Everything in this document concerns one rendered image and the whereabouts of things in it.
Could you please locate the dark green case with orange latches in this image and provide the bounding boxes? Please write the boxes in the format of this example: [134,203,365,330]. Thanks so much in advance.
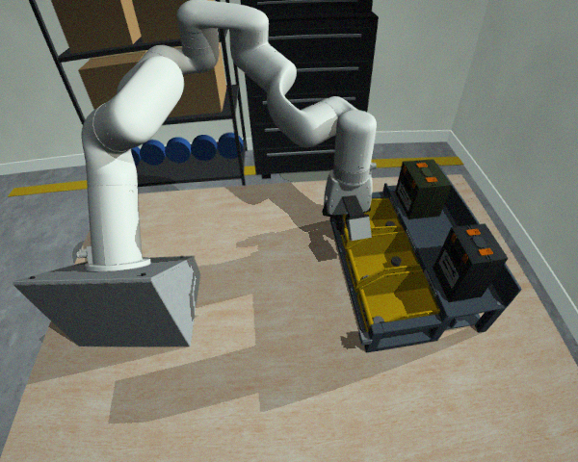
[396,160,452,219]

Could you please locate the yellow bin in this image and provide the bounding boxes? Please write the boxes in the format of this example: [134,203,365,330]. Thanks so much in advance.
[340,198,404,251]
[347,231,421,293]
[358,269,440,332]

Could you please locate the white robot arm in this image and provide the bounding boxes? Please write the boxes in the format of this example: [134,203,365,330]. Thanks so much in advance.
[76,0,377,271]

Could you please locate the dark grey bin shelf rack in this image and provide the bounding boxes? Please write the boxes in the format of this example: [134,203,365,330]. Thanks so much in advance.
[329,166,522,353]

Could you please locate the black case with orange latches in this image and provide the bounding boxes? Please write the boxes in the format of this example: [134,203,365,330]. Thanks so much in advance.
[433,223,509,302]

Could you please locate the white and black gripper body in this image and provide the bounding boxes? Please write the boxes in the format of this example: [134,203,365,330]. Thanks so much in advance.
[324,170,372,215]

